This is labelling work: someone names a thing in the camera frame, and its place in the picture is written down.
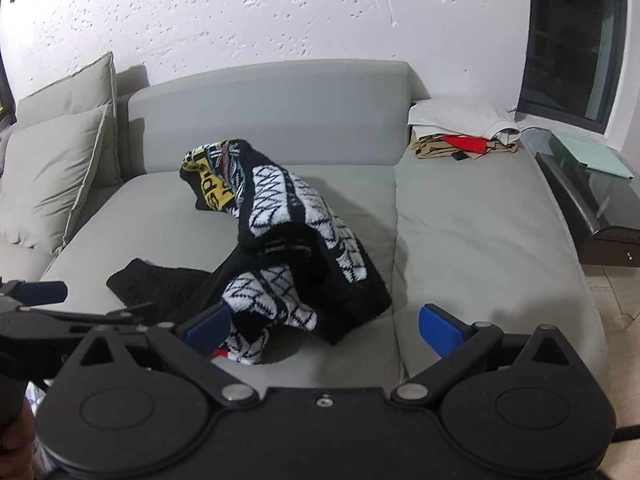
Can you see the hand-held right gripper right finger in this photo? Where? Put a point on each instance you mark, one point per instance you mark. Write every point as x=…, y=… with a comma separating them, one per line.
x=441, y=331

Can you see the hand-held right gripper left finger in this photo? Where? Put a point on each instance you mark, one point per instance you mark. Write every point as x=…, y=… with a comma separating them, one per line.
x=209, y=331

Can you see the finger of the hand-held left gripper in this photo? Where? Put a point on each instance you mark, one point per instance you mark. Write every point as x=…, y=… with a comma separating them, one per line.
x=100, y=317
x=45, y=292

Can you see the black patterned knit sweater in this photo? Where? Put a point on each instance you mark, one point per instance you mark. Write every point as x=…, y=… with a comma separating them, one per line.
x=280, y=240

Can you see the person's left hand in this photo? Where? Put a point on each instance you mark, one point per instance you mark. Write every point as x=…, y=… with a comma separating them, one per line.
x=14, y=440

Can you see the grey sofa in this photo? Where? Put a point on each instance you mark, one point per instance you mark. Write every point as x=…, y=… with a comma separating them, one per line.
x=475, y=240

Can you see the beige cushion with piping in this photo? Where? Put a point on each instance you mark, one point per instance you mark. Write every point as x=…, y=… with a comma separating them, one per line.
x=45, y=180

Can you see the small black tag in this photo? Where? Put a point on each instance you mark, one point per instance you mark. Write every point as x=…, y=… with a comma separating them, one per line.
x=459, y=156

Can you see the tan folded garment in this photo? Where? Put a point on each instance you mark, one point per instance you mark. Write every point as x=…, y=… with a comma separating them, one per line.
x=430, y=149

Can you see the red cloth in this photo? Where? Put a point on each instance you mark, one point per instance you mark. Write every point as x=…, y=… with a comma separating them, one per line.
x=465, y=143

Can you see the glass side table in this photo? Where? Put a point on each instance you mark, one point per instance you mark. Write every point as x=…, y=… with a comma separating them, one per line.
x=600, y=210

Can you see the large beige cushion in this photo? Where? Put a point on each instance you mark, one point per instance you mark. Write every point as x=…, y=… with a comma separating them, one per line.
x=75, y=90

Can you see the dark shelf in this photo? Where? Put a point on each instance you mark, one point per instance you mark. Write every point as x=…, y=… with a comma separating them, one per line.
x=5, y=90

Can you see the white folded garment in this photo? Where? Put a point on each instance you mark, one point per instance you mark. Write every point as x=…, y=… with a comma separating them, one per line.
x=455, y=115

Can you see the pale green tablet case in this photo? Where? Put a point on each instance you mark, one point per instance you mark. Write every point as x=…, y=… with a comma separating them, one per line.
x=590, y=152

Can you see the dark framed window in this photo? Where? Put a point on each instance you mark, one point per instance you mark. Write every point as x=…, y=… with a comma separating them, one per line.
x=565, y=45

